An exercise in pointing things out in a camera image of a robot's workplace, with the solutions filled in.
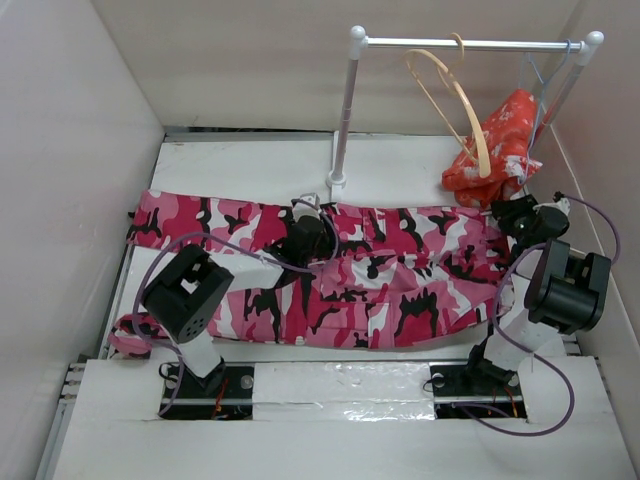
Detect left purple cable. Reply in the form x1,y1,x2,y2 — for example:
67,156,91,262
135,198,341,416

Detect orange white patterned garment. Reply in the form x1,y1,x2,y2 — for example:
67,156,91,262
441,89,542,209

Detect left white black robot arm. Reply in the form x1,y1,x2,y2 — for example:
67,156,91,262
141,212,339,397

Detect silver taped white panel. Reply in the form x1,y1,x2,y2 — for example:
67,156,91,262
252,361,436,422

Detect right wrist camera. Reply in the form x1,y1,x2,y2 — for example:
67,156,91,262
551,191,571,216

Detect white clothes rack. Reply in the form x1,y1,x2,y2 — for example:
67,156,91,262
326,25,605,201

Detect light blue wire hanger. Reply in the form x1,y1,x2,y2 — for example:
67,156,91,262
517,39,571,186

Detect beige wooden hanger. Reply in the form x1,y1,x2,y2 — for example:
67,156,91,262
402,33,491,178

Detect black mounting rail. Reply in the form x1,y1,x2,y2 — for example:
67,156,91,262
159,361,527,421

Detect purple cable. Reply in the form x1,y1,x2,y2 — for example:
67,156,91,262
135,198,341,416
459,194,622,439

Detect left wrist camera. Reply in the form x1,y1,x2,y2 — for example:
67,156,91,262
292,193,320,221

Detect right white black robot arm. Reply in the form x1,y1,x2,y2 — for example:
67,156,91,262
462,192,621,394

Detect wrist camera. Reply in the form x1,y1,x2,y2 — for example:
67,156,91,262
292,193,320,221
551,191,571,216

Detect pink camouflage trousers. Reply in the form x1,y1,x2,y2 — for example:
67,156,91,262
127,190,514,350

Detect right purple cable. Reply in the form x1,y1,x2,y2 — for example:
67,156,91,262
459,194,622,439

